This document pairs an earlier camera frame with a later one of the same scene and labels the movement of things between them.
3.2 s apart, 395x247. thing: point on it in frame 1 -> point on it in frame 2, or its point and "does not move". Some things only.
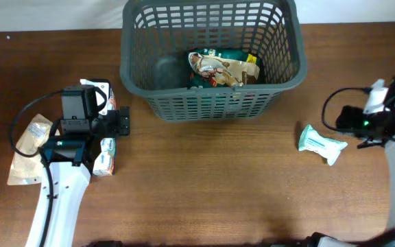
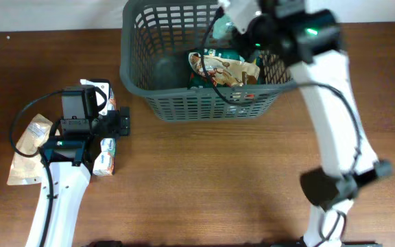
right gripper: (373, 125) -> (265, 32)
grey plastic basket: (156, 38) does not move
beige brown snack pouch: (223, 71) does not move
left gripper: (115, 117) does not move
